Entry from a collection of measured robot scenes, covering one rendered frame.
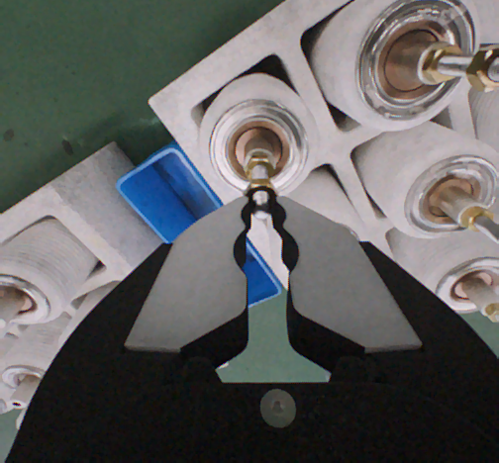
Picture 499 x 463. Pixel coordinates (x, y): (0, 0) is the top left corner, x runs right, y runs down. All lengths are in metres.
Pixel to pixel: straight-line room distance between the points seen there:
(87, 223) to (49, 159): 0.24
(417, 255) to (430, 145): 0.14
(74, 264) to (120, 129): 0.23
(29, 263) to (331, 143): 0.34
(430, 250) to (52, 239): 0.42
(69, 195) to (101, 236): 0.06
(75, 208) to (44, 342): 0.21
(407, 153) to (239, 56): 0.17
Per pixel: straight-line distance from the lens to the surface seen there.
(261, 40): 0.28
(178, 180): 0.51
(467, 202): 0.26
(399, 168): 0.27
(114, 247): 0.40
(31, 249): 0.39
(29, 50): 0.56
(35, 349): 0.51
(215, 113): 0.22
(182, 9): 0.47
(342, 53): 0.22
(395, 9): 0.22
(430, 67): 0.20
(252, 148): 0.19
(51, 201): 0.39
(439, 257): 0.34
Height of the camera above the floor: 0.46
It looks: 60 degrees down
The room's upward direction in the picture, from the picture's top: 179 degrees counter-clockwise
